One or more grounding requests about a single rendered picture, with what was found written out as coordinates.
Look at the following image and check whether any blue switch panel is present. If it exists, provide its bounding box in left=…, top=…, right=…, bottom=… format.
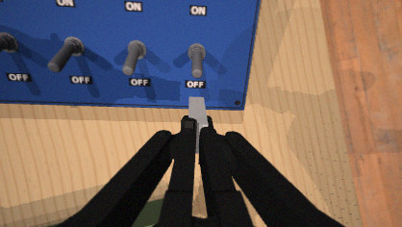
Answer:
left=0, top=0, right=261, bottom=111

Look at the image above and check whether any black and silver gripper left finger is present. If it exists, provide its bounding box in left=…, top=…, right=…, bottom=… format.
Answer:
left=56, top=97, right=198, bottom=227

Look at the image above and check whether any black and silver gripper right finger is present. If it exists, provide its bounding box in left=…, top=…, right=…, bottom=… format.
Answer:
left=196, top=97, right=345, bottom=227

